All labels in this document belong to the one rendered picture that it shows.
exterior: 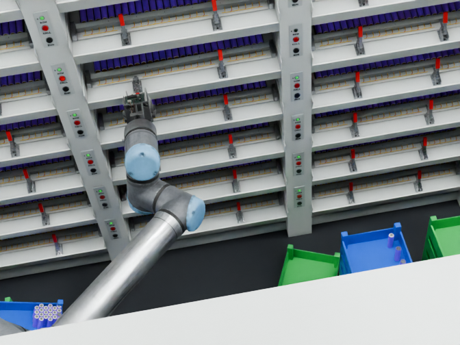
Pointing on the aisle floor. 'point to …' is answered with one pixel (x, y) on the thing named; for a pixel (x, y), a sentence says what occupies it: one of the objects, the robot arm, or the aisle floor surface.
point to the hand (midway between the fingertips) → (138, 98)
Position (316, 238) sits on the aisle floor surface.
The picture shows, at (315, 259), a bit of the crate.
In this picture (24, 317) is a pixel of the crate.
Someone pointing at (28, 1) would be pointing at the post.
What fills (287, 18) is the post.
